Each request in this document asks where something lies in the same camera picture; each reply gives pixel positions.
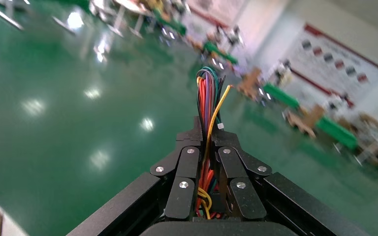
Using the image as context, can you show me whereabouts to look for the brown cardboard carton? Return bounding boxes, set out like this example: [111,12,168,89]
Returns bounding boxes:
[238,68,263,100]
[286,104,325,139]

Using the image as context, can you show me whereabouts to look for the power supply with coloured wires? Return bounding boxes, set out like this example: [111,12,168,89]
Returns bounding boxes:
[193,66,234,220]

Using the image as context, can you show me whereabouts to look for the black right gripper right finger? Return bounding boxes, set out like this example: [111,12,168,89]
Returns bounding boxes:
[211,130,273,222]

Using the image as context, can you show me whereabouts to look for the white wall poster board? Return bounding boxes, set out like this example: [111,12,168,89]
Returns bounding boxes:
[283,23,378,108]

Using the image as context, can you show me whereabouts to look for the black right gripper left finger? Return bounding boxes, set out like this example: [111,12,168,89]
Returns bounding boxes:
[150,116,204,222]

